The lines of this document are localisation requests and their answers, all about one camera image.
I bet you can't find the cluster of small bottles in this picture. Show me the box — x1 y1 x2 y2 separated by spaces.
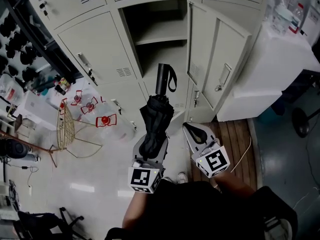
53 74 72 96

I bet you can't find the person's black clothing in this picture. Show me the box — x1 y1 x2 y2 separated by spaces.
104 178 299 240

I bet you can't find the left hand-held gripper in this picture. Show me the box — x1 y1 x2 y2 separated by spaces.
127 131 169 195

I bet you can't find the black round speaker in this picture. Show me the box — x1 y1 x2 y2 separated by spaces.
0 138 29 160

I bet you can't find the white covered table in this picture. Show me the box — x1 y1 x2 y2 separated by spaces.
216 21 320 123

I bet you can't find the black umbrella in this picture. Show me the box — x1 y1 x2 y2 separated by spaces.
138 63 178 161

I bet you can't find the black office chair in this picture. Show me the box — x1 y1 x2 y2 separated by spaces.
12 206 86 240

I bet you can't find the wooden slat platform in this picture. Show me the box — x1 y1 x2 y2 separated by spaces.
189 119 259 191

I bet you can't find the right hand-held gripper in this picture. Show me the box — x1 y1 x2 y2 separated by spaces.
182 122 231 179

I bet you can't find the person's right forearm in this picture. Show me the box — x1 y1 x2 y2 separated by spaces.
213 169 256 198

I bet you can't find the black shelf rack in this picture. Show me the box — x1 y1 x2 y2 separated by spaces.
0 0 84 85

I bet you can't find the person's left forearm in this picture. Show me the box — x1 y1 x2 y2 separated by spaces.
121 190 152 230

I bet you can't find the white cable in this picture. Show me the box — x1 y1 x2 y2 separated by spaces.
229 135 253 174

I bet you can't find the locker key bunch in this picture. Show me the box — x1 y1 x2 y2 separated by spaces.
38 0 50 19

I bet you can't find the brown wooden pole stand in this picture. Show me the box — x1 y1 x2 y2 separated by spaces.
0 129 59 169

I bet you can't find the black floor cable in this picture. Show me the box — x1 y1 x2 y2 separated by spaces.
305 123 320 195

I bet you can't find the grey metal locker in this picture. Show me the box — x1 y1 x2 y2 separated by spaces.
21 0 270 138

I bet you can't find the clear plastic container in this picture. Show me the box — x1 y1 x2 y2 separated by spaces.
264 0 294 36

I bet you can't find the clear bottle with red label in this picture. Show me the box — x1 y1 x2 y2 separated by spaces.
288 2 306 34

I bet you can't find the gold wire basket stand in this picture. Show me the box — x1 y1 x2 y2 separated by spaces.
55 99 104 159

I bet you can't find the clear box with red latches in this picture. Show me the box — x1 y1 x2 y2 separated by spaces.
59 89 138 143

